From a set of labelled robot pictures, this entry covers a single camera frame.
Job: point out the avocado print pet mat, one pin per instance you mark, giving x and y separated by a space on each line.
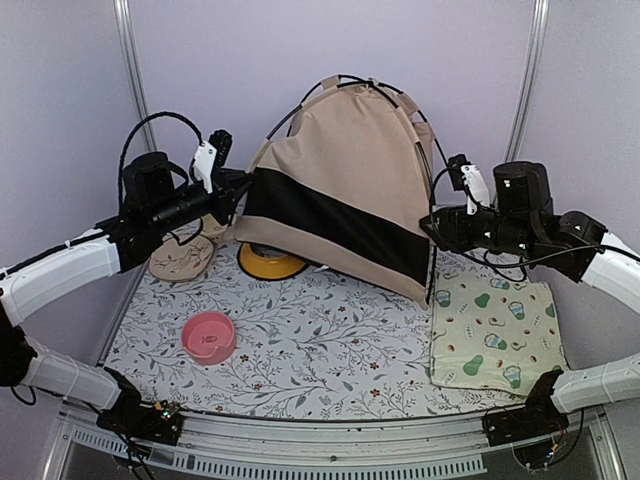
492 333

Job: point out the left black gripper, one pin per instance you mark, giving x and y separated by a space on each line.
227 193

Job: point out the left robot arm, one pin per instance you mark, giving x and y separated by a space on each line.
111 248

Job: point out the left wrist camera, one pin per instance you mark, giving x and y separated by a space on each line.
209 159

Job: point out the left aluminium frame post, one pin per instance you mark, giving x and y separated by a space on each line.
124 25

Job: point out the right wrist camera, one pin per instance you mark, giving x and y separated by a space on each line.
467 177

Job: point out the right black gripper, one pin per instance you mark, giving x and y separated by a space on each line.
452 225

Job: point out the floral table cloth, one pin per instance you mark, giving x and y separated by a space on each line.
317 346

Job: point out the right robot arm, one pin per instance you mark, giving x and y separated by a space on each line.
591 256

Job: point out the aluminium frame post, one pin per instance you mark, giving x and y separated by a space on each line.
124 25
535 47

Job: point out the beige pet tent fabric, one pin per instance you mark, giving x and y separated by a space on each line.
340 185

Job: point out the black tent pole two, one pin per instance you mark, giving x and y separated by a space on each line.
423 128

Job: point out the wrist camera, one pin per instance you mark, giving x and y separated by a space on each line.
467 177
209 159

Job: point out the right aluminium frame post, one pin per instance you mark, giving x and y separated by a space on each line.
535 47

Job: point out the beige leaf plate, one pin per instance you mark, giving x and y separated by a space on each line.
180 263

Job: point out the yellow double bowl holder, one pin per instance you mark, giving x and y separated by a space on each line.
268 268

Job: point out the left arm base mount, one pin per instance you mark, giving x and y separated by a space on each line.
129 417

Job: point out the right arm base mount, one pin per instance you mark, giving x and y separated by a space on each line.
503 426

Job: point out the pink pet bowl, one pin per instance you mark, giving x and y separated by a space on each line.
209 338

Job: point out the black tent pole one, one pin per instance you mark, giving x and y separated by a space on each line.
350 95

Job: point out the cream cat-ear bowl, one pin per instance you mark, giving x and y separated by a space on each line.
212 228

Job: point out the front aluminium rail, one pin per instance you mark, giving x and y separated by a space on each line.
233 447

